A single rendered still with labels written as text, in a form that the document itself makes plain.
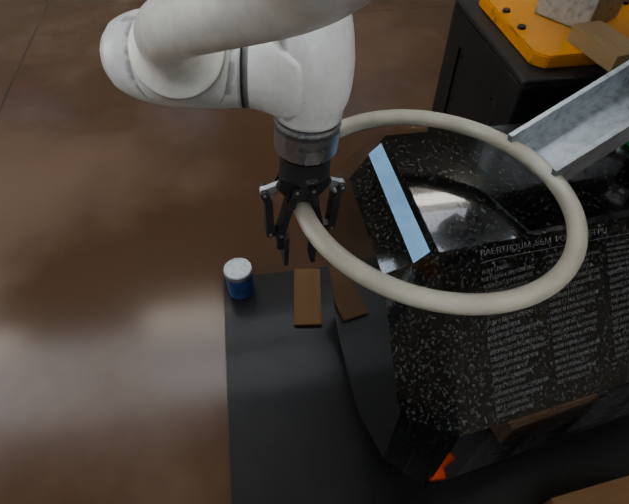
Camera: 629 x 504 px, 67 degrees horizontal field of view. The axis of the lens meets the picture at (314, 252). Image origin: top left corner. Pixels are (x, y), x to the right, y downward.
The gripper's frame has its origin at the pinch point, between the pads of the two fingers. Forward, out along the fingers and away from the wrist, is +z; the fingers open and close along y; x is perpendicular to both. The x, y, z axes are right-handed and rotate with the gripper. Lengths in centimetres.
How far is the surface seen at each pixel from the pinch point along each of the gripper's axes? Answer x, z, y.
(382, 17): 265, 77, 118
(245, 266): 56, 73, -4
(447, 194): 8.3, -0.2, 31.6
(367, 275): -16.3, -10.9, 5.7
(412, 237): 1.0, 2.9, 22.2
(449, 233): -1.5, 0.1, 27.8
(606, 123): 9, -13, 61
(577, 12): 78, -4, 105
